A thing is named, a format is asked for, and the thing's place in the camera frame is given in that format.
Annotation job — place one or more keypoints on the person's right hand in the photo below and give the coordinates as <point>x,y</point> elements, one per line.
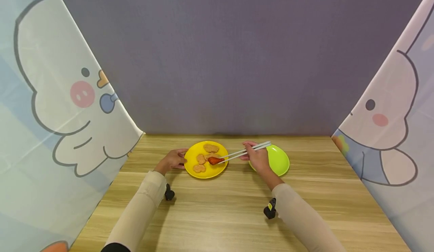
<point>259,159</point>

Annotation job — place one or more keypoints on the person's left hand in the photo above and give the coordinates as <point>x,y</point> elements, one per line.
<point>173,159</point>

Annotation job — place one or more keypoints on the person's left index finger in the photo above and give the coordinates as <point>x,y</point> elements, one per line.
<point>181,151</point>

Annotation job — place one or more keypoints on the person's left thumb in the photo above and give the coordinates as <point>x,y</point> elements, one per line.
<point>179,165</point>

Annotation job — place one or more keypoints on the person's right fingers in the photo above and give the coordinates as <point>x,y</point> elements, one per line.
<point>248,150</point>

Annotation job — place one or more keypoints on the white chopstick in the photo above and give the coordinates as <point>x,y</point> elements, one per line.
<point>237,157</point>
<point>245,150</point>

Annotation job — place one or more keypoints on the yellow plate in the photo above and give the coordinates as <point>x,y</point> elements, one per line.
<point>206,171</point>

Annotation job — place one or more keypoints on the red chicken drumstick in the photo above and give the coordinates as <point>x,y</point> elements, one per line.
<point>215,160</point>

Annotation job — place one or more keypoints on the person's left forearm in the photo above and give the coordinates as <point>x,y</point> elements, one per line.
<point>140,206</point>

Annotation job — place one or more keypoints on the person's right forearm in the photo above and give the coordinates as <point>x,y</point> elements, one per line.
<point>303,216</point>

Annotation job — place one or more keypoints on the brown nugget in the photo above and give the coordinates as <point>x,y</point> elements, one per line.
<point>201,158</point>
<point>213,155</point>
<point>199,168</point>
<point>211,148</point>

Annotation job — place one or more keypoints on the black wrist band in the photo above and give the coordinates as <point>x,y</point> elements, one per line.
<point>169,193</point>
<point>270,209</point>

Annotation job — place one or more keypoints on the green plate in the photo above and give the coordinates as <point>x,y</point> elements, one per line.
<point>279,161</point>

